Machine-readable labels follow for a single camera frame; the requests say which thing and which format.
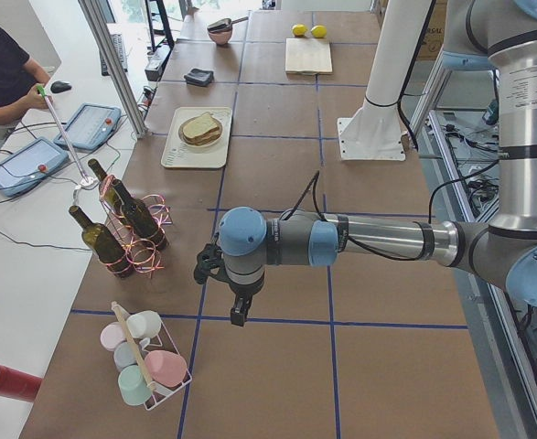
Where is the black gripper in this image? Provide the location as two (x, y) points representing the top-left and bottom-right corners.
(225, 269), (265, 326)

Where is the bread slice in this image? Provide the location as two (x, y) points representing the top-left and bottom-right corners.
(184, 131), (222, 146)
(183, 112), (220, 141)

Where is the white round plate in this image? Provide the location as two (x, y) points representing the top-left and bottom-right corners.
(178, 112), (223, 147)

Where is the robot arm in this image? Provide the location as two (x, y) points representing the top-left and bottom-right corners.
(215, 1), (537, 326)

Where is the beige bear serving tray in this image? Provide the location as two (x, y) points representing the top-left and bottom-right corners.
(160, 107), (232, 169)

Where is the white cup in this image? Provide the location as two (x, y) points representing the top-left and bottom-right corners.
(126, 310), (162, 338)

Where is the grey cup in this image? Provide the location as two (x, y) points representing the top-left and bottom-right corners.
(113, 341), (136, 372)

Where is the light pink cup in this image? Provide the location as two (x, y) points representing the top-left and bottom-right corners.
(100, 322), (126, 352)

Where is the mint green cup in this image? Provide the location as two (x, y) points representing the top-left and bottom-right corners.
(118, 365), (153, 406)

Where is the dark green wine bottle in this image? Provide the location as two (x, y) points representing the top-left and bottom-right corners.
(69, 205), (134, 278)

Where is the grey folded cloth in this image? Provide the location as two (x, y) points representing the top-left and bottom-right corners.
(184, 68), (214, 87)

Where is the blue teach pendant tablet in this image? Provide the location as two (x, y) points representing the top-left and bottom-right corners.
(0, 137), (69, 198)

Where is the wooden cutting board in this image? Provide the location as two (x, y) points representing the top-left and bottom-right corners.
(285, 37), (333, 75)

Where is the red cylinder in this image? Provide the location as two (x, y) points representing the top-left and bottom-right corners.
(0, 365), (42, 402)

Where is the pink bowl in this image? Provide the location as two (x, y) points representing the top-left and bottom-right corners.
(207, 18), (232, 46)

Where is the yellow lemon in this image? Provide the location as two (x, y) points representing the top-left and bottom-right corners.
(292, 24), (307, 37)
(310, 25), (328, 38)

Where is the metal spoon in bowl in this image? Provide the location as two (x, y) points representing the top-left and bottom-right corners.
(207, 16), (249, 33)

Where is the black computer mouse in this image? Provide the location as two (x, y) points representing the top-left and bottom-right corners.
(50, 80), (72, 94)

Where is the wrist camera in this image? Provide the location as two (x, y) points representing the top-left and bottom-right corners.
(193, 232), (227, 285)

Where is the white wire cup rack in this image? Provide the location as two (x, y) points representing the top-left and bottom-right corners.
(111, 302), (192, 411)

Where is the copper wire bottle rack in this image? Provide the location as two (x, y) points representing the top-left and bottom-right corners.
(102, 193), (172, 275)

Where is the white camera pole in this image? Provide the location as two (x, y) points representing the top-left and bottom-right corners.
(36, 83), (98, 206)

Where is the aluminium frame post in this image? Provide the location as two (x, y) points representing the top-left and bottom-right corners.
(78, 0), (147, 139)

